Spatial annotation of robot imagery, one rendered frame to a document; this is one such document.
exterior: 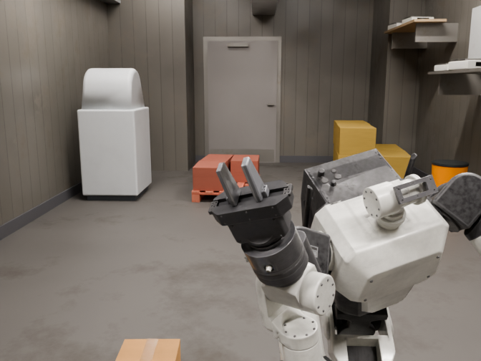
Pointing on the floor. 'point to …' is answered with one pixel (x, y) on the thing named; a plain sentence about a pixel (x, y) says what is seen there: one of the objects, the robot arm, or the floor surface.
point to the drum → (447, 170)
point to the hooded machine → (114, 135)
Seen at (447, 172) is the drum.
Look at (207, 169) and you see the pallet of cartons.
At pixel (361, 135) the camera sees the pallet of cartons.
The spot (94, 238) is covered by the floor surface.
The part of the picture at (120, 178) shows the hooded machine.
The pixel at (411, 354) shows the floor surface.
